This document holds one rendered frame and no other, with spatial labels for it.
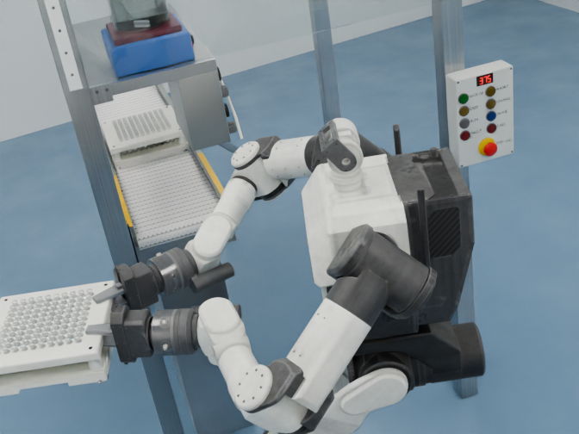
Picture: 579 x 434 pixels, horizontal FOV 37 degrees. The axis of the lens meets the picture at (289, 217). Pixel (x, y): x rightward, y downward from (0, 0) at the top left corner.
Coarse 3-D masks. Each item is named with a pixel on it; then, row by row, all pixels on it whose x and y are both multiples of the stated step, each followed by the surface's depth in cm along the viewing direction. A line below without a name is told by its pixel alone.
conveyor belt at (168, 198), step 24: (120, 96) 327; (144, 96) 323; (144, 168) 269; (168, 168) 266; (192, 168) 264; (144, 192) 254; (168, 192) 252; (192, 192) 250; (144, 216) 241; (168, 216) 239; (192, 216) 238; (144, 240) 233; (168, 240) 235
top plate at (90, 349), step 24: (72, 288) 181; (96, 288) 179; (0, 312) 177; (24, 312) 176; (96, 312) 172; (96, 336) 164; (0, 360) 162; (24, 360) 161; (48, 360) 160; (72, 360) 161
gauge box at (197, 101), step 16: (176, 80) 216; (192, 80) 215; (208, 80) 216; (176, 96) 226; (192, 96) 217; (208, 96) 218; (176, 112) 236; (192, 112) 219; (208, 112) 220; (224, 112) 222; (192, 128) 221; (208, 128) 222; (224, 128) 224; (192, 144) 223; (208, 144) 224
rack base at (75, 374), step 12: (108, 348) 168; (108, 360) 167; (24, 372) 166; (36, 372) 165; (48, 372) 164; (60, 372) 164; (72, 372) 163; (84, 372) 163; (96, 372) 162; (108, 372) 165; (0, 384) 163; (12, 384) 163; (24, 384) 163; (36, 384) 163; (48, 384) 163; (72, 384) 164
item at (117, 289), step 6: (120, 282) 177; (108, 288) 177; (114, 288) 177; (120, 288) 176; (96, 294) 175; (102, 294) 175; (108, 294) 175; (114, 294) 175; (120, 294) 176; (96, 300) 174; (102, 300) 174
